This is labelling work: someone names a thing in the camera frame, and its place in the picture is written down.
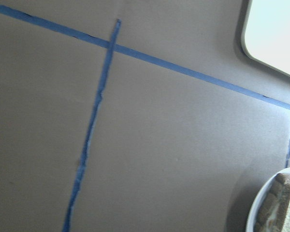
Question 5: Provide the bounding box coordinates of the white round plate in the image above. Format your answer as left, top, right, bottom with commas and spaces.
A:
245, 167, 290, 232

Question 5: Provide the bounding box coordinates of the toast with fried egg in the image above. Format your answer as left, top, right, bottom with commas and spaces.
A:
253, 173, 290, 232

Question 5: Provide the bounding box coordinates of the cream bear tray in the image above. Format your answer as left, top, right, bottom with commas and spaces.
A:
241, 0, 290, 77

